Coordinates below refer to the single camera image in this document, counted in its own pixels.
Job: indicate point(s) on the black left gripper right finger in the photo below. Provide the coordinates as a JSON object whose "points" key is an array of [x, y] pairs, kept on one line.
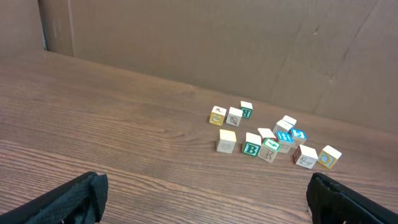
{"points": [[332, 202]]}

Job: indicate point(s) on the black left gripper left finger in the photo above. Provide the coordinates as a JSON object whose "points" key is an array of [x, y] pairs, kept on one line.
{"points": [[81, 200]]}

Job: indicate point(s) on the white block number 3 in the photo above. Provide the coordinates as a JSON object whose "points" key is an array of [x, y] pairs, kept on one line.
{"points": [[305, 156]]}

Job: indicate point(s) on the white block letter L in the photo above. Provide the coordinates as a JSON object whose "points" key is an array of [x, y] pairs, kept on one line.
{"points": [[328, 156]]}

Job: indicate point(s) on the blue number 5 block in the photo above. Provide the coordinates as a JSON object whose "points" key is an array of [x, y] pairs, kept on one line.
{"points": [[299, 137]]}

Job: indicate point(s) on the blue H block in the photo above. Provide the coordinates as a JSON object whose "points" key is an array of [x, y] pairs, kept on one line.
{"points": [[286, 142]]}

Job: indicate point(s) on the green number 4 block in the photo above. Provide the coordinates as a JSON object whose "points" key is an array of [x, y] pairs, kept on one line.
{"points": [[269, 150]]}

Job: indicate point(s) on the white block shell picture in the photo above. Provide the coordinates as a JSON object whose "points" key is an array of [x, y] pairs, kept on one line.
{"points": [[282, 126]]}

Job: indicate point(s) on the white block far top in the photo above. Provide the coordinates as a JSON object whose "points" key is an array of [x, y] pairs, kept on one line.
{"points": [[290, 120]]}

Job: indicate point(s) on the white block green B side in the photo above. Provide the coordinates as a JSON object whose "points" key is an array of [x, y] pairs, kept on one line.
{"points": [[252, 145]]}

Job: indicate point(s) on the white block beside H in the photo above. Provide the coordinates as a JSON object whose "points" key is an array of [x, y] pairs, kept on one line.
{"points": [[266, 133]]}

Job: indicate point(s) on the yellow top block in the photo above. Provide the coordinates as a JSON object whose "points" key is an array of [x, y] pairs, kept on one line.
{"points": [[226, 141]]}

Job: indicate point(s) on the white block green side top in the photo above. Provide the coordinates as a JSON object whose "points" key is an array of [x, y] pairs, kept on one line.
{"points": [[247, 109]]}

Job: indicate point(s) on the white block leaf picture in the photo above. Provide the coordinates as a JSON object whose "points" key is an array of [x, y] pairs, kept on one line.
{"points": [[234, 116]]}

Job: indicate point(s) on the white block yellow side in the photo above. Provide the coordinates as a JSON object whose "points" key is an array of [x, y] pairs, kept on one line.
{"points": [[217, 115]]}

